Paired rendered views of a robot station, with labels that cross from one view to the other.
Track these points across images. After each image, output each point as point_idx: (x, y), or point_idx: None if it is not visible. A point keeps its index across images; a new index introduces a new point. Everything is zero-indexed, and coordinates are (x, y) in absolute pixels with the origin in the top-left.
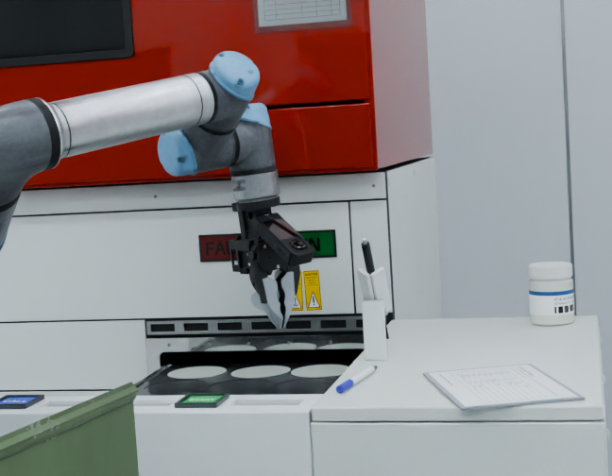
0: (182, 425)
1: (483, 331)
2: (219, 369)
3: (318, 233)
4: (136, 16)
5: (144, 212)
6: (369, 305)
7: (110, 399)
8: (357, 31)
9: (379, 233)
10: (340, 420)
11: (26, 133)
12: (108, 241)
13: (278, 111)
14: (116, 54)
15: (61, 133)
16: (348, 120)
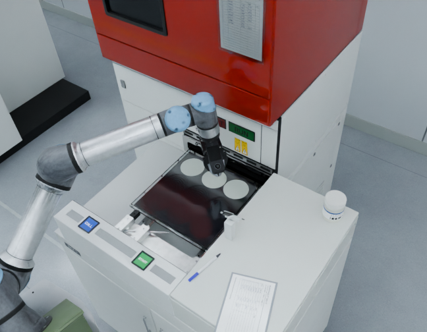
0: (131, 272)
1: (295, 215)
2: (201, 167)
3: (248, 131)
4: (167, 18)
5: (180, 91)
6: (227, 224)
7: (67, 325)
8: (266, 68)
9: (273, 141)
10: (178, 303)
11: (64, 170)
12: (167, 95)
13: (228, 86)
14: (159, 32)
15: (81, 167)
16: (258, 103)
